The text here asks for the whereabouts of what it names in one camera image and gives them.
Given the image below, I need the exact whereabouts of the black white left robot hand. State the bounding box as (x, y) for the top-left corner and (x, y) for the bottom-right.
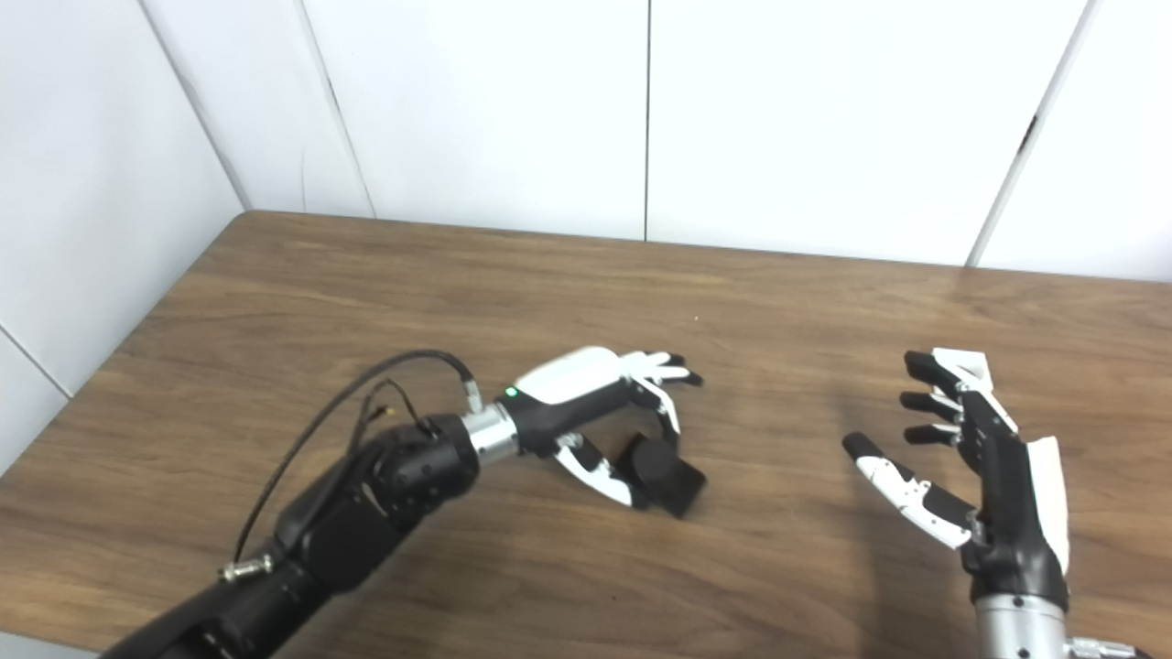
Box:
(461, 346), (705, 509)

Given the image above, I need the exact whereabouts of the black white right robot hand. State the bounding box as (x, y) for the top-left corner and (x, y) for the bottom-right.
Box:
(842, 350), (1072, 659)

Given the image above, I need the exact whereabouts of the black peg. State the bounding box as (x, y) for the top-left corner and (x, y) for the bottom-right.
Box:
(612, 432), (708, 519)

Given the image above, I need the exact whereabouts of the white square piece with hole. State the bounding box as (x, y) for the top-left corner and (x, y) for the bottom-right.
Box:
(932, 348), (994, 393)

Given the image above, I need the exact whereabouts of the thin left wrist wire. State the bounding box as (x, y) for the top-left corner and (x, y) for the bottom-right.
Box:
(348, 378), (442, 451)

